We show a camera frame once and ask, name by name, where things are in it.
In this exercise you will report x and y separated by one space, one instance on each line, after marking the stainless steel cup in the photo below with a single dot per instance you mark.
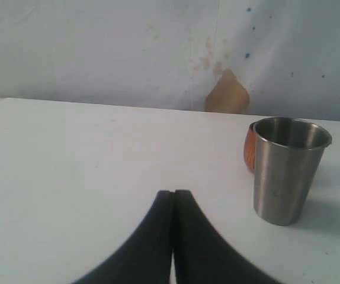
287 155

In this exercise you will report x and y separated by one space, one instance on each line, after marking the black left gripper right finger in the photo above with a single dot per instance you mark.
201 254

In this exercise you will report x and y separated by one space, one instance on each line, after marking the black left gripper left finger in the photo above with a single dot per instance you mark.
146 256

